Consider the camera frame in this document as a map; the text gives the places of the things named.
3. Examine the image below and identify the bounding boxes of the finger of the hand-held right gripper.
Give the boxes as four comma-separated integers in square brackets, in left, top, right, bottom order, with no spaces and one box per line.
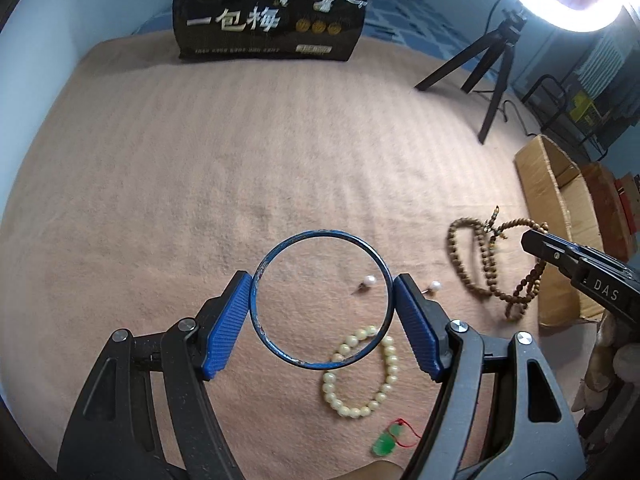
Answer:
[520,229,584,282]

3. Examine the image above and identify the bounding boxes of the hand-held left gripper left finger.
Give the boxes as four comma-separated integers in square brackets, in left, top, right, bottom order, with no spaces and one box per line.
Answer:
[57,271,252,480]

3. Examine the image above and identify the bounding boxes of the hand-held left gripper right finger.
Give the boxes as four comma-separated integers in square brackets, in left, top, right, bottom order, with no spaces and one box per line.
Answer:
[394,274,586,480]

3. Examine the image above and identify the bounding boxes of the blue metal bangle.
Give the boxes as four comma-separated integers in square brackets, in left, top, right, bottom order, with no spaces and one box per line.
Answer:
[249,229,394,372]

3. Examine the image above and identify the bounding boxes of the person's right hand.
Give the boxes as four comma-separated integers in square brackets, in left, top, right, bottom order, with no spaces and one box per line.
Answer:
[579,310,640,442]

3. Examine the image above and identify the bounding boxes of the open cardboard box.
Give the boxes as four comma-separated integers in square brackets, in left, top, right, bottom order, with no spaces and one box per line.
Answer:
[514,134,607,329]

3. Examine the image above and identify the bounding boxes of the red-brown flat box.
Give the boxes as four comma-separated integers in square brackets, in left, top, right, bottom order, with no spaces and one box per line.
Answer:
[582,162,635,262]

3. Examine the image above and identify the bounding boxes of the black metal rack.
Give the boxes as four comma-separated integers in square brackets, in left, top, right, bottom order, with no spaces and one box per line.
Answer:
[522,74,612,162]

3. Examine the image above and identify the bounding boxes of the beige blanket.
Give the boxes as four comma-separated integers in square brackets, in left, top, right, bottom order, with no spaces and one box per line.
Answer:
[0,29,607,480]

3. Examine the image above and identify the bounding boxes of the black tripod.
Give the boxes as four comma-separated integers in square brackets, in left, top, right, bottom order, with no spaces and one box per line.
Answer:
[414,7,529,145]

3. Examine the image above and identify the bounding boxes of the blue patterned cloth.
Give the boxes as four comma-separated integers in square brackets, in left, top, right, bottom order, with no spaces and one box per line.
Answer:
[364,0,482,62]

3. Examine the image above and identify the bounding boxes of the black printed bag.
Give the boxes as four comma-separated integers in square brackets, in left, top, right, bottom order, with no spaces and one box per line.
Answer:
[172,0,371,64]

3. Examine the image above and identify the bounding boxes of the cream bead bracelet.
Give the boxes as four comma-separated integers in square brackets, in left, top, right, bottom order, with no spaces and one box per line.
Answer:
[322,325,400,419]

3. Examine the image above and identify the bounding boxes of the brown wooden bead necklace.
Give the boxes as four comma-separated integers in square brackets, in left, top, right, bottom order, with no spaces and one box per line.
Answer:
[447,205,552,322]

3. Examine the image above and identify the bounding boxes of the green jade pendant red cord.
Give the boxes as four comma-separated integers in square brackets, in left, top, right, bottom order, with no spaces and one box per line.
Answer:
[372,417,419,457]

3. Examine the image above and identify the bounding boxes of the black cable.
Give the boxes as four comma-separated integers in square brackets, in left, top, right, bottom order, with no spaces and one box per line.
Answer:
[499,99,537,137]

